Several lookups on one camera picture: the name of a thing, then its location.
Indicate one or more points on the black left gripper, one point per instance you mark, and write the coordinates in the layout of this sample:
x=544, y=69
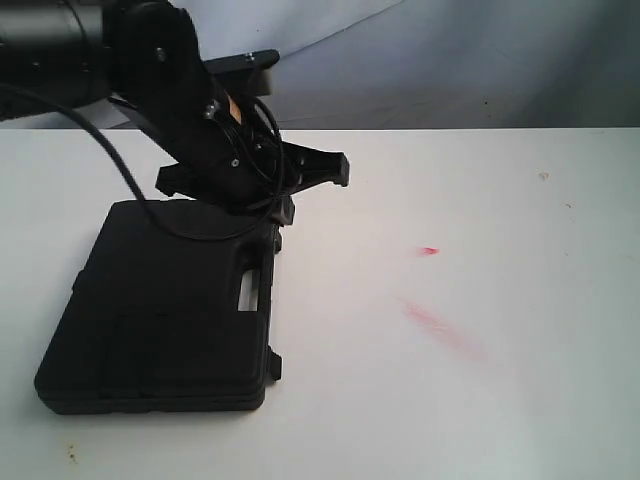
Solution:
x=227, y=147

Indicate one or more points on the black plastic tool case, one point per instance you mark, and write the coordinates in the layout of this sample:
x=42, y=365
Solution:
x=159, y=324

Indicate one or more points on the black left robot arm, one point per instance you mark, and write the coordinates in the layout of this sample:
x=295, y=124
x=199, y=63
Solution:
x=54, y=58

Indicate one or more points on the white backdrop cloth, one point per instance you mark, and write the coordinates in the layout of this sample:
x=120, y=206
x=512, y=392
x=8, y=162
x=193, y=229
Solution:
x=437, y=64

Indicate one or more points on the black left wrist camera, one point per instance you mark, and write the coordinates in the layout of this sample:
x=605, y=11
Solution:
x=247, y=73

